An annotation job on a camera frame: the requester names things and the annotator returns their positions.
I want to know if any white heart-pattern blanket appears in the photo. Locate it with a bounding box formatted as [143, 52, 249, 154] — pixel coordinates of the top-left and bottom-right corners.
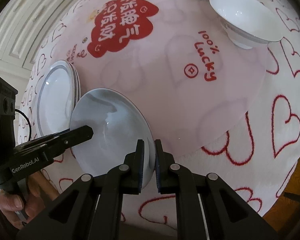
[18, 0, 300, 215]

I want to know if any large white bowl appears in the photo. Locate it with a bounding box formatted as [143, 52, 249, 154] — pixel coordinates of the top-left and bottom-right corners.
[70, 88, 155, 187]

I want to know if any blue-rimmed white plate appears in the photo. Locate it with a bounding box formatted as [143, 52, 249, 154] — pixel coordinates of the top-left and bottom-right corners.
[35, 60, 81, 137]

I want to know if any person's left hand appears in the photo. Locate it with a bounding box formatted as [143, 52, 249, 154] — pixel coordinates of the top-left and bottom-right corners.
[0, 172, 59, 229]

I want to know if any black cable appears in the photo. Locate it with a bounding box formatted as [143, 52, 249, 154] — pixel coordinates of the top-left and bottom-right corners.
[13, 108, 32, 143]

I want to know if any white panelled wardrobe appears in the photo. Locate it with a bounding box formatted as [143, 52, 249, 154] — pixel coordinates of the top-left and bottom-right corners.
[0, 0, 91, 81]

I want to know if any pink round printed mat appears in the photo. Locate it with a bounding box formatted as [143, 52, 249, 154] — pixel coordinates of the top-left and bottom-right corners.
[50, 0, 267, 156]

